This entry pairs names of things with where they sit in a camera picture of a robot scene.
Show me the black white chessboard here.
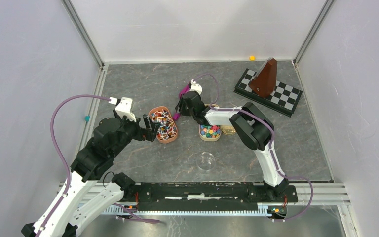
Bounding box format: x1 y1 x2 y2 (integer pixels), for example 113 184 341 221
233 68 303 118

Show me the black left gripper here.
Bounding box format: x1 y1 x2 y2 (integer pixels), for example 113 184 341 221
110 108 161 158

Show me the brown wooden metronome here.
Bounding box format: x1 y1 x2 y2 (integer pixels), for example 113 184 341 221
248 57 278 98

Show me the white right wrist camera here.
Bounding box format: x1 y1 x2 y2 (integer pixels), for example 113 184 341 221
190 80 203 95

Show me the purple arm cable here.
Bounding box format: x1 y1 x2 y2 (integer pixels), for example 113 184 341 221
34 94 118 237
194 73 314 222

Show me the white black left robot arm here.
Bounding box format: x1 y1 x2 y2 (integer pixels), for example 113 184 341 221
21 115 160 237

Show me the gold round lid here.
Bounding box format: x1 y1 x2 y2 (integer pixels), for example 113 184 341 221
221 125 236 135

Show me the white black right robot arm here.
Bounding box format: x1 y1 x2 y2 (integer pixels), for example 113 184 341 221
176 91 289 201

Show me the magenta plastic scoop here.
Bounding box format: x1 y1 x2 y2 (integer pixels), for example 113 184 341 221
172 83 191 121

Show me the orange tray of lollipops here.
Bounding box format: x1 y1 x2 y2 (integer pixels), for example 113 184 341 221
149 106 178 144

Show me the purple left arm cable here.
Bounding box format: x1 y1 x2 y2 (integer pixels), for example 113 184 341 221
34 94 118 237

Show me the clear round plastic jar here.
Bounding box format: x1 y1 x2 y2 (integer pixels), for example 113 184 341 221
195 152 216 171

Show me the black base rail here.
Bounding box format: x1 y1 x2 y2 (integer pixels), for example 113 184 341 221
120 182 299 211

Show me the beige tray of star candies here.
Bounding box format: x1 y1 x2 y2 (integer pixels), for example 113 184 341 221
198 104 223 142

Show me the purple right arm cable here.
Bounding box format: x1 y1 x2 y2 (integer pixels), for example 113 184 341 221
194 73 314 222

